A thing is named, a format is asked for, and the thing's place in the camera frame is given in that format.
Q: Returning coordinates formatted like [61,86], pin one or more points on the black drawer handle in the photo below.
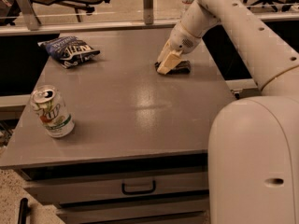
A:
[138,188]

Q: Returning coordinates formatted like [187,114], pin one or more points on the blue chip bag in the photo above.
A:
[68,51]

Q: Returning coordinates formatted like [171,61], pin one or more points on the glass railing with posts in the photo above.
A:
[115,15]

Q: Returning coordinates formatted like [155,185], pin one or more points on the black rxbar chocolate bar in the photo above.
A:
[176,68]

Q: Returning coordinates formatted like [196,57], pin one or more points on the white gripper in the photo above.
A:
[181,40]

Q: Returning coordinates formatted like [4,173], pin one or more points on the white 7up soda can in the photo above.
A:
[48,103]

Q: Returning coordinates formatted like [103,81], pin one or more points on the black pole on floor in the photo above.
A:
[23,211]

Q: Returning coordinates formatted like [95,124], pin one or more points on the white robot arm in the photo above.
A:
[253,147]

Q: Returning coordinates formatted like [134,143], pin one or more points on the grey drawer cabinet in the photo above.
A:
[132,125]

